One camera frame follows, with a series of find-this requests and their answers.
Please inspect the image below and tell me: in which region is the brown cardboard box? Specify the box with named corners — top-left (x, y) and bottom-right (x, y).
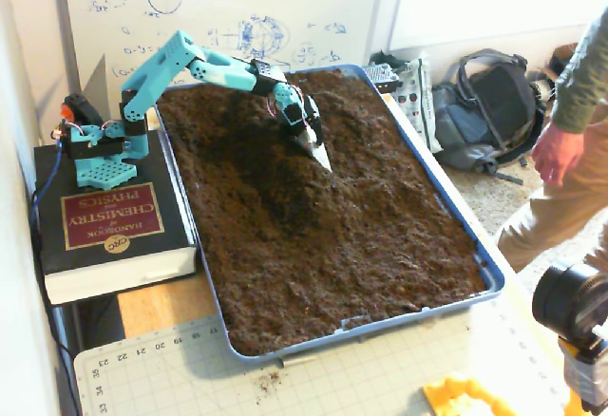
top-left (539, 41), bottom-right (580, 85)

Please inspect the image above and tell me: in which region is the black perforated electronic device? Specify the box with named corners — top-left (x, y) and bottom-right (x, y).
top-left (364, 63), bottom-right (399, 94)

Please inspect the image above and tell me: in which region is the person in khaki trousers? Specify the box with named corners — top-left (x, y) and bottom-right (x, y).
top-left (496, 102), bottom-right (608, 273)

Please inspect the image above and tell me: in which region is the black chemistry physics handbook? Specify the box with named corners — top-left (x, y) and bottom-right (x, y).
top-left (32, 129), bottom-right (200, 307)

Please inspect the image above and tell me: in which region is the brown soil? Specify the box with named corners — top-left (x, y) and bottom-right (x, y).
top-left (156, 68), bottom-right (490, 358)

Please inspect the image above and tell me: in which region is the black cable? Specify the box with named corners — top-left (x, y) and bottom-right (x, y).
top-left (28, 187), bottom-right (82, 416)

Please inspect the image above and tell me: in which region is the person's hand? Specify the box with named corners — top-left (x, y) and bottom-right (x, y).
top-left (530, 121), bottom-right (585, 189)

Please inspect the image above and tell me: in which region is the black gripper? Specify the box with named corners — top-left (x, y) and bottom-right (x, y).
top-left (278, 96), bottom-right (333, 173)

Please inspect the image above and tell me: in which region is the white bag with red print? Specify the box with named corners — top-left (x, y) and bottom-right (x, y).
top-left (389, 58), bottom-right (443, 154)

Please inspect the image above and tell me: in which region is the forearm in grey sleeve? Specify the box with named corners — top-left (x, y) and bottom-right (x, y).
top-left (550, 7), bottom-right (608, 135)

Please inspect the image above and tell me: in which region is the grey yellow camera mount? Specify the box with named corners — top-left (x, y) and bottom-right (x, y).
top-left (558, 334), bottom-right (608, 415)

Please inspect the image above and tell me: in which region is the small wooden stick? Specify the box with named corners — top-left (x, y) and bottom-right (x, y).
top-left (279, 354), bottom-right (318, 369)

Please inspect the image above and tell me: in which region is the whiteboard with blue drawings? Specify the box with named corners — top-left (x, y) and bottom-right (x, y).
top-left (50, 0), bottom-right (410, 104)

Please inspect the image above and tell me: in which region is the grey-green cutting mat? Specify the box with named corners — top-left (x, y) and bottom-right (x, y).
top-left (73, 287), bottom-right (585, 416)

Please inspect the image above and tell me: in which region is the grey black backpack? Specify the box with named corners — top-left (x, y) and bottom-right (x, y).
top-left (429, 48), bottom-right (547, 184)

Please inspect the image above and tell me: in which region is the yellow plastic part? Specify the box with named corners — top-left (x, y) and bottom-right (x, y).
top-left (422, 373), bottom-right (523, 416)

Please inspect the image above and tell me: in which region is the blue plastic tray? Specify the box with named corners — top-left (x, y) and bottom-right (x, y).
top-left (152, 63), bottom-right (506, 366)

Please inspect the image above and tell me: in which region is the blue cable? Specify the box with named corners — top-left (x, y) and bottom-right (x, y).
top-left (28, 147), bottom-right (66, 246)

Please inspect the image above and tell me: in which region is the black camera lens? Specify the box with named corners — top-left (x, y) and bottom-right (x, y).
top-left (531, 255), bottom-right (608, 346)

